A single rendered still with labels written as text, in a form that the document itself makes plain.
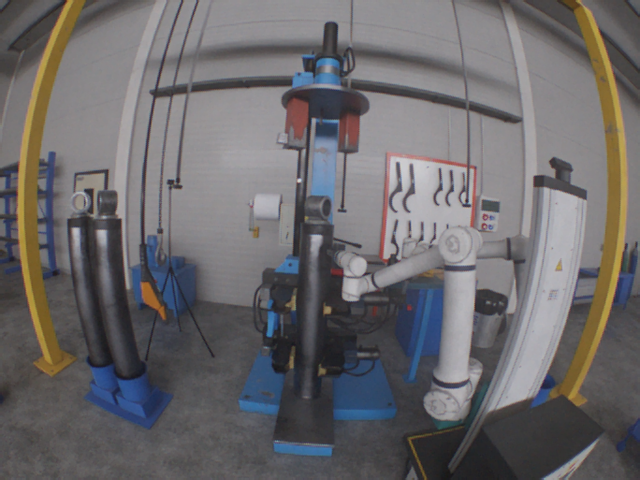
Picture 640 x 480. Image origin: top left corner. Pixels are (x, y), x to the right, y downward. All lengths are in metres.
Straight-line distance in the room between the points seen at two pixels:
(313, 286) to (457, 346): 0.98
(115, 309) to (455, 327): 1.83
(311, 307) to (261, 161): 2.56
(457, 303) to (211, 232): 3.57
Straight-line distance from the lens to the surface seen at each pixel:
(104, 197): 1.77
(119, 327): 1.92
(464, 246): 0.88
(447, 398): 1.06
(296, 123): 1.60
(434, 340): 3.13
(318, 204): 1.58
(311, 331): 1.77
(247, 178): 3.82
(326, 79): 1.78
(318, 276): 1.63
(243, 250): 3.88
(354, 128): 1.80
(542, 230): 1.03
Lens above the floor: 1.60
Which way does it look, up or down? 8 degrees down
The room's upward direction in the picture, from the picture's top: 4 degrees clockwise
